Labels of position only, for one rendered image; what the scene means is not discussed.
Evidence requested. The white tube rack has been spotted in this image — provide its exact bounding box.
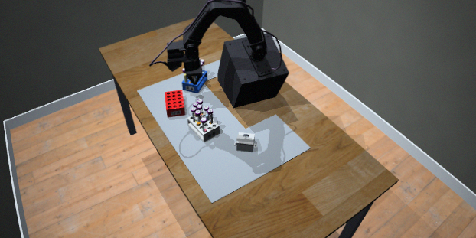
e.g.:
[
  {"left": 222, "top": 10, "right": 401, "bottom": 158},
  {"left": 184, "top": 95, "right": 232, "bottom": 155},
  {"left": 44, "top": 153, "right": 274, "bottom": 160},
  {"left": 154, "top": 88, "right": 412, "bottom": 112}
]
[{"left": 187, "top": 116, "right": 220, "bottom": 142}]

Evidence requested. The blue tube rack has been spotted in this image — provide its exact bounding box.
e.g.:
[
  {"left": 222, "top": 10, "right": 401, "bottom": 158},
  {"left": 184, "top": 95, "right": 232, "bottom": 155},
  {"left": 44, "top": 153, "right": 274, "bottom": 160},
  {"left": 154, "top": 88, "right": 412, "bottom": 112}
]
[{"left": 182, "top": 71, "right": 207, "bottom": 93}]

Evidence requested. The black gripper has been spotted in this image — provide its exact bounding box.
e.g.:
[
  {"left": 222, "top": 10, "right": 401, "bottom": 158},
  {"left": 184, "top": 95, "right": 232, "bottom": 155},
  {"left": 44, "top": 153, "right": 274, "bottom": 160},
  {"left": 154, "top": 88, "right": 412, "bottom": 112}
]
[{"left": 186, "top": 57, "right": 202, "bottom": 85}]

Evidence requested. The purple-capped tube with pink liquid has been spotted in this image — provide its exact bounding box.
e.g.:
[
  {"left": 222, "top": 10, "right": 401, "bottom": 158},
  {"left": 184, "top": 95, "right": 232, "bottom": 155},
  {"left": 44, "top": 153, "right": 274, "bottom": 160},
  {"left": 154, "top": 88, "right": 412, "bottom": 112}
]
[{"left": 201, "top": 118, "right": 207, "bottom": 132}]

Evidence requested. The light grey bench mat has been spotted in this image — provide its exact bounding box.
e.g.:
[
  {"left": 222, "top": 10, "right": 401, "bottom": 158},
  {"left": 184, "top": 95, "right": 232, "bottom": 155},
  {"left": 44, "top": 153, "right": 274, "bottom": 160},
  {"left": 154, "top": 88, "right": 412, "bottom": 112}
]
[{"left": 137, "top": 73, "right": 310, "bottom": 203}]

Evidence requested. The red tube rack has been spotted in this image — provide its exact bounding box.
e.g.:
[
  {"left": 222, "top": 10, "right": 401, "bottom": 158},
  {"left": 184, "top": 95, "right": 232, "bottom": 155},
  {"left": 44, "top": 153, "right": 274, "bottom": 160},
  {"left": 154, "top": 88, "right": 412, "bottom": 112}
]
[{"left": 165, "top": 90, "right": 185, "bottom": 117}]

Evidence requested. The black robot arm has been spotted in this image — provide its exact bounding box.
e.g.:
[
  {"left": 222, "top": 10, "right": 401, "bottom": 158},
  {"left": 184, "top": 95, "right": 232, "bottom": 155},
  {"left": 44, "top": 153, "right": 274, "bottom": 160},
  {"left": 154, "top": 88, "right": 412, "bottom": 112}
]
[{"left": 167, "top": 0, "right": 272, "bottom": 77}]

